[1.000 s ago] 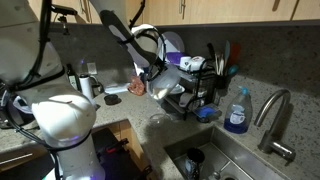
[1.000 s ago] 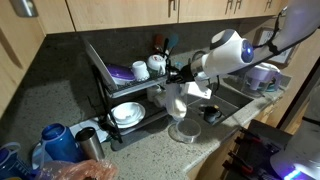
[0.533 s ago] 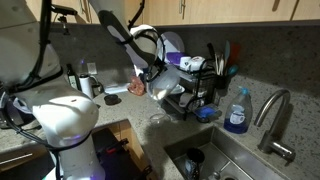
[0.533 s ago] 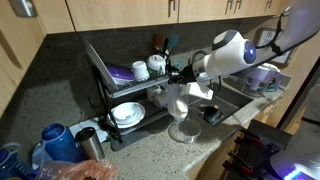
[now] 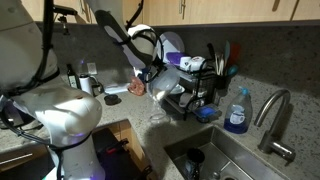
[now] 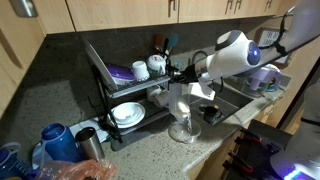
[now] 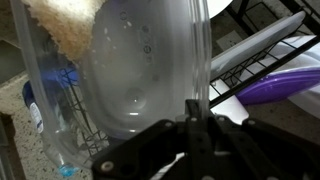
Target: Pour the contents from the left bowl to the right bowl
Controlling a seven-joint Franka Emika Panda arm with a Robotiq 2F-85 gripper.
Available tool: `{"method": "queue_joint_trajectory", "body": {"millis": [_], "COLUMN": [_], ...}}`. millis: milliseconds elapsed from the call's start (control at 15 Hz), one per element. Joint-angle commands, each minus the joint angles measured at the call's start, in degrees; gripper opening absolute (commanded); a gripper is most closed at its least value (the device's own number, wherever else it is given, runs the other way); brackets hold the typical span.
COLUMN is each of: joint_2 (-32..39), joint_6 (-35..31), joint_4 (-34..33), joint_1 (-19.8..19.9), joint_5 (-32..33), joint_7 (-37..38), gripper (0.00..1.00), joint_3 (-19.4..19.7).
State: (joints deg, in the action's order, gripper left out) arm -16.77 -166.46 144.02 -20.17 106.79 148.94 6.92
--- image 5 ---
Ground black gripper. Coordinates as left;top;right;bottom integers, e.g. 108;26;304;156
141;64;161;85

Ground rectangular clear plastic container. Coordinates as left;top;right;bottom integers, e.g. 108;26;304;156
147;65;182;103

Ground purple bowl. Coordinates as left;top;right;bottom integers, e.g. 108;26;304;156
165;51;186;66

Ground white plates stack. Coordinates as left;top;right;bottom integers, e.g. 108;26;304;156
168;83;186;96

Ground plain white mug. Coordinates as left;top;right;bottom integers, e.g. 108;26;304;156
179;55;193;70
178;92;194;108

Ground white flat tray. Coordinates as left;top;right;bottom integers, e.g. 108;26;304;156
103;82;131;95

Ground large white plate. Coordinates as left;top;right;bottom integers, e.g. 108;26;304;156
159;31;186;64

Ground black two-tier dish rack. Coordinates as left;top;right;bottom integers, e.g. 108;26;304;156
163;54;218;121

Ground black round lid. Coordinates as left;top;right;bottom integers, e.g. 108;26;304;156
103;94;121;105

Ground white mug with red print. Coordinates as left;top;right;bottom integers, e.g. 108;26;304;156
188;55;207;72

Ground black kitchen utensil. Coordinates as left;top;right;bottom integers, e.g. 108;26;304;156
207;43;218;64

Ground blue sponge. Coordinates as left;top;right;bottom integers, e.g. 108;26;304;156
194;105;218;118

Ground light wooden utensils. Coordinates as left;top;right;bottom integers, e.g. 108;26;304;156
214;53;226;76

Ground light wood base cabinet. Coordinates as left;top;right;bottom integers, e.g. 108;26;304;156
91;119;149;180

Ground black utensil holder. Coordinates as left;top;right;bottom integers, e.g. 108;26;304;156
214;74;231;91

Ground dark oil bottle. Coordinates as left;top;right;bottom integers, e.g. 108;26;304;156
66;63;79;89

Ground teal spatula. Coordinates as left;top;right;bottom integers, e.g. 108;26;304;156
223;40;232;73

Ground red spatula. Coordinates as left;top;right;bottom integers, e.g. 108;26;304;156
229;42;242;68

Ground blue dish soap bottle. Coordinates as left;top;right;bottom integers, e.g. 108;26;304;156
223;87;253;135

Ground black robot stand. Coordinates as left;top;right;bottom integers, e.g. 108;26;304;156
89;128;148;180

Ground stainless steel sink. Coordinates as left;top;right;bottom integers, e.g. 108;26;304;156
163;125;288;180

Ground brushed steel faucet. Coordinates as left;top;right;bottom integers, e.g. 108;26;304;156
253;88;297;163

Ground white wall outlet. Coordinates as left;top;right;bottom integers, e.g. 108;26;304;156
87;62;98;76

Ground white kettle with black handle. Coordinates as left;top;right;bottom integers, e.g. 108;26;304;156
79;73;105;98

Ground metal cabinet handle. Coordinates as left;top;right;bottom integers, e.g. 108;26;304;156
179;0;187;15
271;0;282;12

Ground black clamp with orange handle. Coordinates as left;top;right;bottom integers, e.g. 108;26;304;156
96;138;130;158

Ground black camera clamp mount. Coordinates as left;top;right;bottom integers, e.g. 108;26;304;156
53;4;78;36

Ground metal drawer handle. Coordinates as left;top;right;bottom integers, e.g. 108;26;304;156
0;152;34;167

